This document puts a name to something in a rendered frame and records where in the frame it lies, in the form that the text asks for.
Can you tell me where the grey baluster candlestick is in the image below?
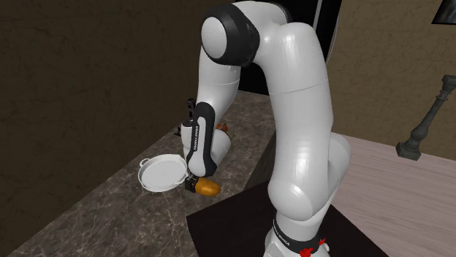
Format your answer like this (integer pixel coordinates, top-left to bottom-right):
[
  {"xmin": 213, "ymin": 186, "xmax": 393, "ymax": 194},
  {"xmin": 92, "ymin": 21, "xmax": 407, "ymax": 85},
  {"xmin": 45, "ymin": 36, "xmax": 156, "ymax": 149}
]
[{"xmin": 395, "ymin": 74, "xmax": 456, "ymax": 162}]

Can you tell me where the orange-brown oval bread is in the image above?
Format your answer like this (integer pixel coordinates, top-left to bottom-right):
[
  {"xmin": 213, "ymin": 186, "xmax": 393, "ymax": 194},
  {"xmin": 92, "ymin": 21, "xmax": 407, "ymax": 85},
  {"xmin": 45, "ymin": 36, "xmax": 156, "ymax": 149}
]
[{"xmin": 195, "ymin": 177, "xmax": 221, "ymax": 198}]

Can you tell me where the white round pan with handles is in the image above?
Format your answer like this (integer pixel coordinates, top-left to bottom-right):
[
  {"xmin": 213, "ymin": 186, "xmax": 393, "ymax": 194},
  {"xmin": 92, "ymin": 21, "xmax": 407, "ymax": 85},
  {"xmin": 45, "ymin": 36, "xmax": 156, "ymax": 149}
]
[{"xmin": 137, "ymin": 153, "xmax": 189, "ymax": 193}]

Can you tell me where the dark wall picture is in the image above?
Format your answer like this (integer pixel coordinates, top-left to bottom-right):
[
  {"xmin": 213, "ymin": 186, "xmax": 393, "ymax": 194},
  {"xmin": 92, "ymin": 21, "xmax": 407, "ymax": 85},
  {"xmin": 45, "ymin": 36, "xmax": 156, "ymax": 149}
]
[{"xmin": 431, "ymin": 0, "xmax": 456, "ymax": 26}]

